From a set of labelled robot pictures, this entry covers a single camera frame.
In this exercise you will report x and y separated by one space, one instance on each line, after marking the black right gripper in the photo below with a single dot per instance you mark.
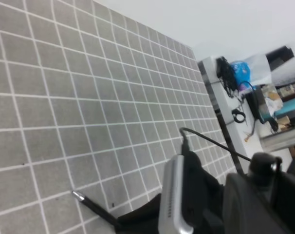
203 204

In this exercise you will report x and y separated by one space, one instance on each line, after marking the black pen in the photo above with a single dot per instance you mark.
97 209

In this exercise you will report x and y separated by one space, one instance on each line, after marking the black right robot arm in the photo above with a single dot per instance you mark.
259 202

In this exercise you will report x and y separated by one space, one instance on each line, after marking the grey grid tablecloth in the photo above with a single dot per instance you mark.
90 100

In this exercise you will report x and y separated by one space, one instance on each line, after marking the white side table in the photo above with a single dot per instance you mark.
244 136

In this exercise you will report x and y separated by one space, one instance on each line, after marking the blue plastic bag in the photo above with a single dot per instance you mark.
241 71

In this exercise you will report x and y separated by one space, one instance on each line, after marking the teal box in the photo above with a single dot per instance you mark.
288 110

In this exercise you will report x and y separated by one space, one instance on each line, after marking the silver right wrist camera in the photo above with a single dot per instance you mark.
171 220

